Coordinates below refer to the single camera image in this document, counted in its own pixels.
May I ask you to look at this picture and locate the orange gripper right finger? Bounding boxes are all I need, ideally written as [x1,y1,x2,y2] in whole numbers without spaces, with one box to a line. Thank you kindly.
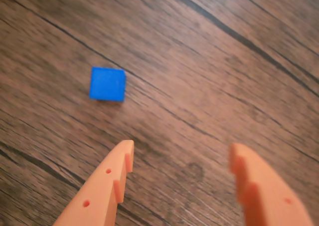
[229,142,314,226]

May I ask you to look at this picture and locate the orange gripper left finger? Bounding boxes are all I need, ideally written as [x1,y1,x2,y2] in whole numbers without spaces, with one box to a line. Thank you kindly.
[52,140,136,226]

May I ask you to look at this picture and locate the blue cube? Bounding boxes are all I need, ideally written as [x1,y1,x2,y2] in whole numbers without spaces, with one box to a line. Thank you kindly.
[89,66,127,103]

